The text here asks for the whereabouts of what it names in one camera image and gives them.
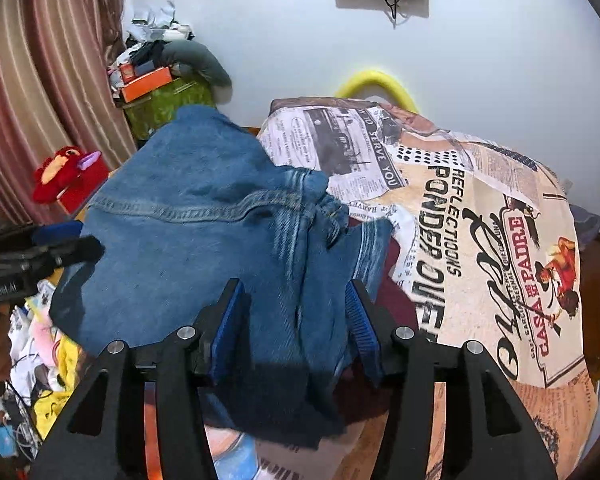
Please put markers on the striped pink curtain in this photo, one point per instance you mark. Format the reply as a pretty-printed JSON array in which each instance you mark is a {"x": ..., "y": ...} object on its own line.
[{"x": 45, "y": 60}]

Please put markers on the grey plush cushion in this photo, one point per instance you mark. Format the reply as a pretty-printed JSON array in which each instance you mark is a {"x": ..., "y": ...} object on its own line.
[{"x": 200, "y": 57}]

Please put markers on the newspaper printed blanket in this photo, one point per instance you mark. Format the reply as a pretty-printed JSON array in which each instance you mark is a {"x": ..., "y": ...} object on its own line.
[{"x": 480, "y": 240}]

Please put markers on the pink plush toy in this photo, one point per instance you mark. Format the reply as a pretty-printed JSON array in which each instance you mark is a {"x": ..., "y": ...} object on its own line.
[{"x": 42, "y": 337}]

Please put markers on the yellow knitted blanket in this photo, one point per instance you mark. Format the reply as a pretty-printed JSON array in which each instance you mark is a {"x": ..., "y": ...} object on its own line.
[{"x": 52, "y": 410}]

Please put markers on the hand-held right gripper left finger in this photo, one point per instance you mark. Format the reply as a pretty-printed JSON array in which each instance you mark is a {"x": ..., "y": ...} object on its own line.
[{"x": 225, "y": 342}]

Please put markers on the dark grey cloth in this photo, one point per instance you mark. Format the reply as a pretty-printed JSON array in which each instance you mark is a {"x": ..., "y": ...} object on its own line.
[{"x": 587, "y": 225}]

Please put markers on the maroon garment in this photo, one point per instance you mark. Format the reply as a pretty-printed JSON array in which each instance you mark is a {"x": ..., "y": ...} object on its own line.
[{"x": 397, "y": 285}]

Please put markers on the heap of floor clutter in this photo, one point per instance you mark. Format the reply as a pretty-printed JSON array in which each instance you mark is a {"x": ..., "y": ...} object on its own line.
[{"x": 20, "y": 400}]

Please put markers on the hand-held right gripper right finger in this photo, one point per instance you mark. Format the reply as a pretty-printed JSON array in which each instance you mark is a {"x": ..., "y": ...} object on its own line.
[{"x": 365, "y": 342}]

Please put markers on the green patterned box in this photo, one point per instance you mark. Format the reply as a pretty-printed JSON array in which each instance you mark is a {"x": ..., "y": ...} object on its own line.
[{"x": 170, "y": 102}]

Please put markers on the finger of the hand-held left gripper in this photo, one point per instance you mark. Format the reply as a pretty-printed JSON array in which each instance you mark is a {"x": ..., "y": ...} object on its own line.
[
  {"x": 57, "y": 232},
  {"x": 77, "y": 252}
]

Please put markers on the red plush toy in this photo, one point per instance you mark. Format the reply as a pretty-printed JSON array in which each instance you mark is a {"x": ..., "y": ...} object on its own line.
[{"x": 60, "y": 170}]

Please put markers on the pile of assorted clutter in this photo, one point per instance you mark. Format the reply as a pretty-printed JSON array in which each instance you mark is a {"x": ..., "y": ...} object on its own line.
[{"x": 150, "y": 22}]

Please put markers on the orange box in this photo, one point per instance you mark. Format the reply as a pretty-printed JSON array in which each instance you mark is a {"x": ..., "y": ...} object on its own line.
[{"x": 145, "y": 85}]

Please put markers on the blue denim jacket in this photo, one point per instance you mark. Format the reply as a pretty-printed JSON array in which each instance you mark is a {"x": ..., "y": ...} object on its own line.
[{"x": 190, "y": 220}]

